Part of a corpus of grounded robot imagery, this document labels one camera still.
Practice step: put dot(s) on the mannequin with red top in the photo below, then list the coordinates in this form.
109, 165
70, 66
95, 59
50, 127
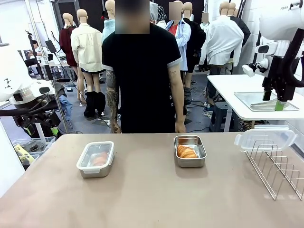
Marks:
184, 40

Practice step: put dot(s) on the person's left forearm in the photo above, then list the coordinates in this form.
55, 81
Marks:
179, 107

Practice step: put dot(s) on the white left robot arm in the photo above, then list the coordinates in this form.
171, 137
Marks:
14, 71

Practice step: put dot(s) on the mannequin in black jacket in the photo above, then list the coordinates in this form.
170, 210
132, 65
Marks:
243, 28

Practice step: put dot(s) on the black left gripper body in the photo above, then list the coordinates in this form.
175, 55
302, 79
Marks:
42, 118

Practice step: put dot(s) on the silver metal partition pole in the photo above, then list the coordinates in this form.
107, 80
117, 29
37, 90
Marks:
47, 59

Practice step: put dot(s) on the clear plastic storage bin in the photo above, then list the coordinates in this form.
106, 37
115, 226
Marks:
35, 145

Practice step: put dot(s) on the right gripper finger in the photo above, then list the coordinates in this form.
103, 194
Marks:
279, 105
267, 95

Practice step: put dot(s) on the black tripod stand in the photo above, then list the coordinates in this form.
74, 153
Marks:
35, 54

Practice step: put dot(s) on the person in black t-shirt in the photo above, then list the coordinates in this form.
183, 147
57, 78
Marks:
142, 71

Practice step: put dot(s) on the small mannequin in white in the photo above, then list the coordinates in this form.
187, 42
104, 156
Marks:
204, 26

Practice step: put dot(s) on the person's right hand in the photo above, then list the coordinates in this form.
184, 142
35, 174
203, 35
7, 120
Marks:
116, 128

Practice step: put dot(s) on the black light stand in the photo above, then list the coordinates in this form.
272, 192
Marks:
258, 40

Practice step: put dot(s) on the mannequin in black coat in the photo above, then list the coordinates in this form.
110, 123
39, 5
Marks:
196, 40

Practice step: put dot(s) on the blue denim garment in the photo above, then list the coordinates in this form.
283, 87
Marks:
66, 107

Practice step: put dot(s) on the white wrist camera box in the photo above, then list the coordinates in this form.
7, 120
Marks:
248, 70

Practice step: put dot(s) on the seated person in white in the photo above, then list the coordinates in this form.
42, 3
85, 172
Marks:
35, 51

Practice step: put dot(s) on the tattooed right forearm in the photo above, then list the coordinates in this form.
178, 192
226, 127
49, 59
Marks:
112, 107

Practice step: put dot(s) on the mannequin in cream shirt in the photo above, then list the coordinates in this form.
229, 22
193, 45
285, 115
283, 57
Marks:
88, 47

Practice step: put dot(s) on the person's left hand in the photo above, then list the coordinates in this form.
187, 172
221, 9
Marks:
180, 127

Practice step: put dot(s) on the black stool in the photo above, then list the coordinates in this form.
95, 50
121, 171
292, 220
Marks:
219, 116

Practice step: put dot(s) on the mannequin in white shirt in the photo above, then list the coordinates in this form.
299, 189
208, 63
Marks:
223, 42

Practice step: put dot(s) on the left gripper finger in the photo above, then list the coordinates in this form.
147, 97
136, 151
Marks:
54, 131
30, 130

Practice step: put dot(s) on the perforated steel baking tray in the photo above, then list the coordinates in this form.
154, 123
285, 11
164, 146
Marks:
249, 99

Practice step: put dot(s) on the golden croissant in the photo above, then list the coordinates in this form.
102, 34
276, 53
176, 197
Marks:
186, 152
100, 159

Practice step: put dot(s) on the mannequin in pale blue shirt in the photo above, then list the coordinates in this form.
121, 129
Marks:
108, 26

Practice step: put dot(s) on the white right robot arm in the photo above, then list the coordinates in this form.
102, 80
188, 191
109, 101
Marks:
275, 26

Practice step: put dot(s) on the mannequin in dark red dress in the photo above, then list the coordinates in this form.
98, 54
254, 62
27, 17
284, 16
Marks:
66, 42

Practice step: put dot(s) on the steel food container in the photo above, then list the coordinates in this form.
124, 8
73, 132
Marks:
190, 162
95, 174

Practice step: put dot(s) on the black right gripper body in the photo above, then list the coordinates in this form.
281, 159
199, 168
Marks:
282, 80

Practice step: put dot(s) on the mannequin with bucket hat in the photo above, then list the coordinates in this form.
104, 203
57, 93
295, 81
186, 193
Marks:
161, 14

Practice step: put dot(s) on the black flat panel device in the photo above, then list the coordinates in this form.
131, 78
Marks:
50, 46

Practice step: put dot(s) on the clear plastic clip lid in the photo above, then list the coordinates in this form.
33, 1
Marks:
86, 156
266, 137

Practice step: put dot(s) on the black tall boot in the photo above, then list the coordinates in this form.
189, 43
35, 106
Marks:
89, 105
101, 102

